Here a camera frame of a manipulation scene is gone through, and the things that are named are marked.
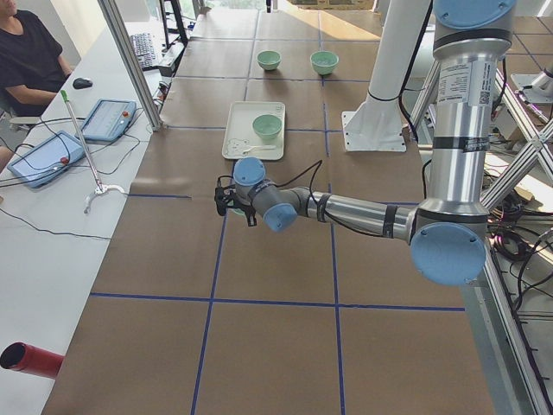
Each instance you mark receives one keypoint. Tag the aluminium frame post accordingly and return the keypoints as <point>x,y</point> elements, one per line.
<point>116,25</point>

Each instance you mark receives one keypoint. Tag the green bowl on tray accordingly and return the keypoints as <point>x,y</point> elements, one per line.
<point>267,126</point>

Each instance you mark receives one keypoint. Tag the cream bear tray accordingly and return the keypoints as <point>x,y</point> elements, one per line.
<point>239,132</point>

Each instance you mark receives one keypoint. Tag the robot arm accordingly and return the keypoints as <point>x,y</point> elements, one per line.
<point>446,230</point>

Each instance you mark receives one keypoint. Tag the blue teach pendant near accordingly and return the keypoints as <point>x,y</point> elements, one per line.
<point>47,160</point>

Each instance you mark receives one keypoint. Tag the blue teach pendant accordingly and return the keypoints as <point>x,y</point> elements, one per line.
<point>107,120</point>
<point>47,160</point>

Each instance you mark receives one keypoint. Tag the white pedestal column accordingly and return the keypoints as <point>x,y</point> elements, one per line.
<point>377,125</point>

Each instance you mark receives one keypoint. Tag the red cylinder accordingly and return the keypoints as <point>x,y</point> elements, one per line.
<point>29,359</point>

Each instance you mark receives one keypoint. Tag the reacher grabber stick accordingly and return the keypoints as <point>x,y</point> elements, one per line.
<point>101,188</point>

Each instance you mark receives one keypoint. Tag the blue teach pendant far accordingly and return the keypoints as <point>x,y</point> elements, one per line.
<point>107,120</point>

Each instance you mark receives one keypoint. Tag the white plastic spoon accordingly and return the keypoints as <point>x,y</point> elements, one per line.
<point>250,149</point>

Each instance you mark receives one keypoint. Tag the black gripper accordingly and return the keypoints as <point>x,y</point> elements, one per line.
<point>246,213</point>

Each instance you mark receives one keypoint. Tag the black keyboard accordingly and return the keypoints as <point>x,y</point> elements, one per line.
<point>144,50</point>

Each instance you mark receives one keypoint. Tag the green bowl with ice cubes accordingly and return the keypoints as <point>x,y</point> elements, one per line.
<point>324,62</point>

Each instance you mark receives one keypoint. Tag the black computer mouse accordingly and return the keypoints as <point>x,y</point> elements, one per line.
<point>82,83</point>

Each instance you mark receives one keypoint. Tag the seated person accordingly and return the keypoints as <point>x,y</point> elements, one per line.
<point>33,69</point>

